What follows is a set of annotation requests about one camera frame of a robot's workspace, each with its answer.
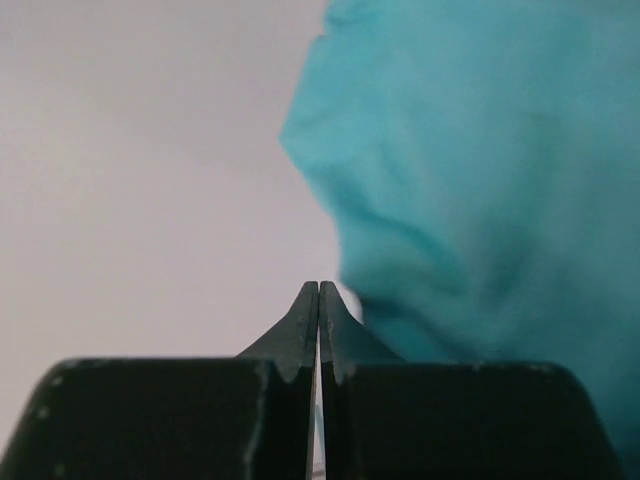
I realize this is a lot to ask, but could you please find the teal t-shirt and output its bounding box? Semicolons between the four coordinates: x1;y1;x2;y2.
280;1;639;479

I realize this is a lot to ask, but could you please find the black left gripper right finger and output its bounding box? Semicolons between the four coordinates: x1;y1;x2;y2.
319;281;624;479

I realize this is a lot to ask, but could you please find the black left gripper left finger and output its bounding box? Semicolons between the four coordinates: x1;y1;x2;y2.
1;282;319;480

